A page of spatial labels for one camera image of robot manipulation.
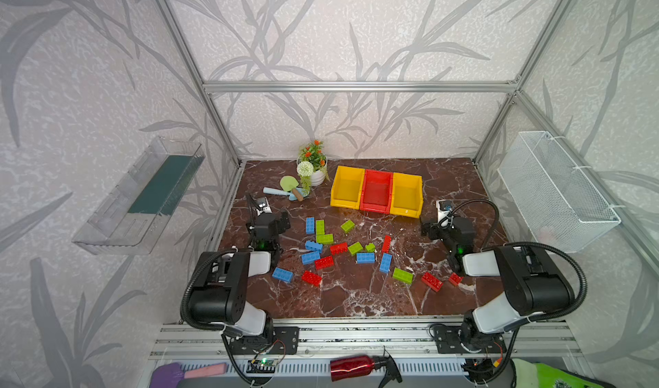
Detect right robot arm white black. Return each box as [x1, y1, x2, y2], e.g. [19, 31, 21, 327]
[420, 212, 588, 353]

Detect purple pink brush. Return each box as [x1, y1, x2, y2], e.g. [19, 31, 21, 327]
[149, 362, 228, 388]

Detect red middle bin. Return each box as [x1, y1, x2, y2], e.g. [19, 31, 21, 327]
[360, 169, 394, 214]

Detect red spray bottle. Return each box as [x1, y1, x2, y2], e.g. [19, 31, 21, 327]
[329, 354, 403, 388]

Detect small red brick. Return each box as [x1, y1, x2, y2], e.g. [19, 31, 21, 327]
[449, 273, 463, 287]

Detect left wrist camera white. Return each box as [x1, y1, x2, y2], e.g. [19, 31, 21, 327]
[254, 197, 272, 215]

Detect green brick bottom right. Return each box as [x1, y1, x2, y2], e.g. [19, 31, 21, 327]
[392, 268, 415, 285]

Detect green brick flat left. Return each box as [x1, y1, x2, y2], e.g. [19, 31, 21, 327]
[316, 233, 335, 245]

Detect potted plant orange flowers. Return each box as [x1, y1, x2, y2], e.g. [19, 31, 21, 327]
[296, 140, 328, 191]

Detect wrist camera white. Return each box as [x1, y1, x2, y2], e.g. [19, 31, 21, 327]
[254, 197, 272, 215]
[435, 200, 454, 227]

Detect yellow bin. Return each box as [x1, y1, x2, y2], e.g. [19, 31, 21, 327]
[390, 173, 423, 218]
[331, 166, 366, 209]

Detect blue brick upright top left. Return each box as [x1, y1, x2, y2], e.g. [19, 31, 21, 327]
[305, 217, 316, 235]

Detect blue brick centre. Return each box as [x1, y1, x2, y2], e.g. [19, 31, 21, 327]
[356, 252, 376, 264]

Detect blue brick far left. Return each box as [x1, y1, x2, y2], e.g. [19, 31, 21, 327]
[272, 268, 294, 283]

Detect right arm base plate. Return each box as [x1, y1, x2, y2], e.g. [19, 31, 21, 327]
[428, 323, 507, 355]

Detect white wire basket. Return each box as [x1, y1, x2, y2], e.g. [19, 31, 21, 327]
[498, 130, 621, 253]

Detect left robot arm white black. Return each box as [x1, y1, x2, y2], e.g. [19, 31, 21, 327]
[180, 210, 291, 344]

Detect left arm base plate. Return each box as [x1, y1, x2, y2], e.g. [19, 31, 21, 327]
[229, 326, 300, 355]

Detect blue brick upright right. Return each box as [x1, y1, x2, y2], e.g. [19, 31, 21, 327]
[379, 253, 393, 274]

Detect green toy shovel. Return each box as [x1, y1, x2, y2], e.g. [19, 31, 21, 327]
[263, 176, 310, 201]

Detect green brick upright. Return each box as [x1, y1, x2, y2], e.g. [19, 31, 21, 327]
[315, 220, 325, 235]

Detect small green brick near bins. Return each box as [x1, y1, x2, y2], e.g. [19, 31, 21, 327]
[341, 220, 355, 235]

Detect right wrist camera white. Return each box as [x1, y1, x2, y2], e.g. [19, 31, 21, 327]
[435, 200, 454, 227]

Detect green white cloth object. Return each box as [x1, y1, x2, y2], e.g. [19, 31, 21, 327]
[511, 359, 615, 388]

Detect blue brick middle left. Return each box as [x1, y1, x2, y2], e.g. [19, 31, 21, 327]
[305, 240, 324, 252]

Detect clear wall shelf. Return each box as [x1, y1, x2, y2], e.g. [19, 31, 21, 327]
[72, 137, 205, 256]

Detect blue brick upright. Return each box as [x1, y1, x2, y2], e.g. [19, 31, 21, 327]
[305, 217, 316, 235]
[379, 253, 393, 274]

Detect blue brick lower left cluster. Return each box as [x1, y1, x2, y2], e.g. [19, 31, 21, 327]
[300, 252, 321, 265]

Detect right yellow bin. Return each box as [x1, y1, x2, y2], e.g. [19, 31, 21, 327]
[390, 173, 423, 218]

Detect left yellow bin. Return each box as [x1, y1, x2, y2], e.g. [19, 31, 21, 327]
[331, 166, 366, 209]

